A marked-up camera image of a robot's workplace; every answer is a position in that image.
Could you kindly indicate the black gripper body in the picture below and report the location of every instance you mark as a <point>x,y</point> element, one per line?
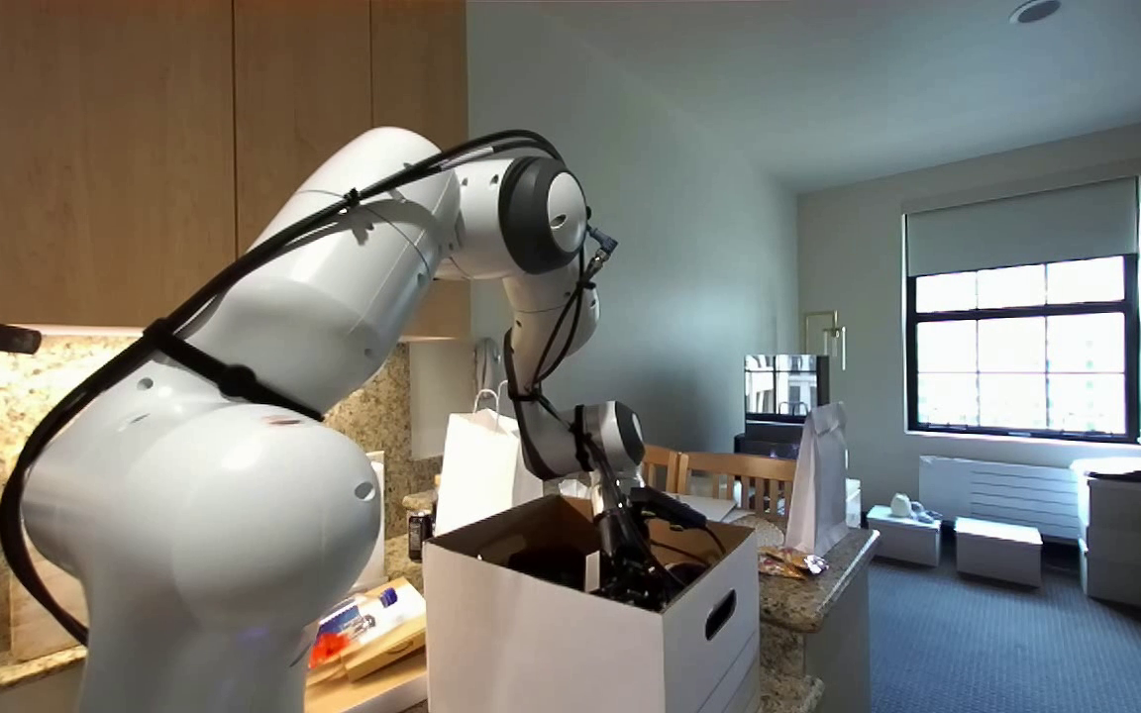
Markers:
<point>624,537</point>

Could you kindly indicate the yellow and white package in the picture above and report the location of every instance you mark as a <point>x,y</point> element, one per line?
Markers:
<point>377,615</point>

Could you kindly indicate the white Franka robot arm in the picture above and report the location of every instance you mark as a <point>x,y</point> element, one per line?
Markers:
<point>201,557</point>

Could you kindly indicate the white cardboard storage box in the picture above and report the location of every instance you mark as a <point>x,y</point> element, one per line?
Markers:
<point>573,646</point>

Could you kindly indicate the wooden chair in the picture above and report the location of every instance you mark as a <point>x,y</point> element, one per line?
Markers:
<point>752,475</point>
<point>662,470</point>

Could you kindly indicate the tall narrow white bag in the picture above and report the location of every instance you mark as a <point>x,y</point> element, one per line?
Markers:
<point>819,481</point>

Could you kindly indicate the white square ottoman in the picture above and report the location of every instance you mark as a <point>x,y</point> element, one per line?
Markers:
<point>907,540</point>
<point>995,551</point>

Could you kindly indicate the wooden cutting board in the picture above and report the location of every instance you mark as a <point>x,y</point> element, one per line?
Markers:
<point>377,695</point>

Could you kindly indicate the white radiator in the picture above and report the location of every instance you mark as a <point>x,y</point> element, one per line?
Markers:
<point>999,498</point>

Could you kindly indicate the black framed window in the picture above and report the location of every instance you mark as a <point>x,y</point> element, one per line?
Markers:
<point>1024,347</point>

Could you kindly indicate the white side cabinet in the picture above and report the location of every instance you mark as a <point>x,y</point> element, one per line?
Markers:
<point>1123,537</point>

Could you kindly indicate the white roller blind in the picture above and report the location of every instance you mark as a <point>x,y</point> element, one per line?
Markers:
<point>1024,226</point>

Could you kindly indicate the round ceiling light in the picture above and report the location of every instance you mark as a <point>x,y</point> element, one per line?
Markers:
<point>1035,9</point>

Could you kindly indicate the wooden wall cabinets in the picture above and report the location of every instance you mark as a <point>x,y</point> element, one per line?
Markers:
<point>69,145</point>

